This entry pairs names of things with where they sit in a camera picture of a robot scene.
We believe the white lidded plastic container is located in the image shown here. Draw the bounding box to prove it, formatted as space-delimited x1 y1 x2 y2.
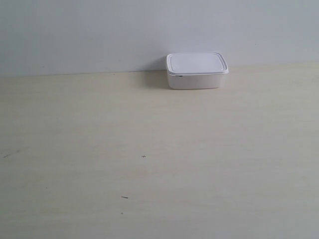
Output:
165 52 229 90

